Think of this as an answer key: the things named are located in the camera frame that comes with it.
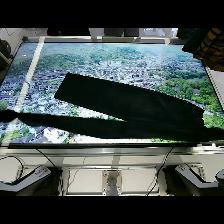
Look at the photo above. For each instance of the checked shirt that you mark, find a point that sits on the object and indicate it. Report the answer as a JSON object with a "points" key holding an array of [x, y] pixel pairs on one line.
{"points": [[214, 50]]}

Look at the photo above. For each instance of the black pants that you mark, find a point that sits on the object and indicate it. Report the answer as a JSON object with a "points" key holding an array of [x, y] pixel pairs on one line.
{"points": [[133, 106]]}

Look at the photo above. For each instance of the black garment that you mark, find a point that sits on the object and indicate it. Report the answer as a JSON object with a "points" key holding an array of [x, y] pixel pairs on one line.
{"points": [[191, 38]]}

